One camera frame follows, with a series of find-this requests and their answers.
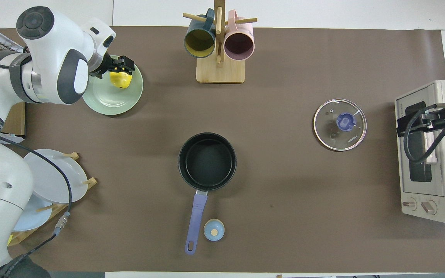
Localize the brown table mat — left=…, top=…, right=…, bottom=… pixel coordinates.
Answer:
left=4, top=26, right=445, bottom=273

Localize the wooden mug tree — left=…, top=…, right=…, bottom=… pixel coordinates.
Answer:
left=183, top=0, right=258, bottom=84

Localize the black wire basket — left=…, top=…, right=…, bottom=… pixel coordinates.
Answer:
left=0, top=33, right=25, bottom=53

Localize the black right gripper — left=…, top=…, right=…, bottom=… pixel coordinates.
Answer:
left=397, top=103, right=445, bottom=137

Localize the pink mug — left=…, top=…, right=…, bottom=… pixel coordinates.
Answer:
left=224, top=10, right=255, bottom=61

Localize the dark teal mug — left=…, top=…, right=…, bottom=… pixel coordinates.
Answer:
left=184, top=8, right=216, bottom=58

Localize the grey plate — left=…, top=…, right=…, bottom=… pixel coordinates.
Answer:
left=24, top=149, right=88, bottom=204

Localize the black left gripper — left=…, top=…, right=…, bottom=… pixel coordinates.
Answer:
left=90, top=56, right=135, bottom=79

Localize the wooden plate rack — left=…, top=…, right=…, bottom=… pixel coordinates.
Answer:
left=8, top=152, right=98, bottom=247

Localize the glass lid with blue knob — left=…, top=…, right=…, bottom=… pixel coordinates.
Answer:
left=313, top=99, right=367, bottom=151

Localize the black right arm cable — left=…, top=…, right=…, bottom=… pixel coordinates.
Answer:
left=403, top=102, right=445, bottom=163

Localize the yellow lemon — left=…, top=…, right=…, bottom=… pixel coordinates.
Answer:
left=110, top=71, right=132, bottom=89

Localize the dark pot with purple handle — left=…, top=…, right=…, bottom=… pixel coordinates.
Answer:
left=178, top=132, right=237, bottom=255

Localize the light blue plate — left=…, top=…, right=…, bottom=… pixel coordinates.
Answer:
left=12, top=195, right=53, bottom=232

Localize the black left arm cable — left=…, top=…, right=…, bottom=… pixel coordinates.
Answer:
left=0, top=124, right=72, bottom=278

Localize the green plate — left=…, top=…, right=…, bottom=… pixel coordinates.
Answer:
left=82, top=55, right=144, bottom=115

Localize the small blue round timer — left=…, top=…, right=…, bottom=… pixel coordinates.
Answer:
left=204, top=219, right=225, bottom=242

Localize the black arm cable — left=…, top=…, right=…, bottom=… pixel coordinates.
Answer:
left=0, top=124, right=72, bottom=278
left=403, top=102, right=445, bottom=163

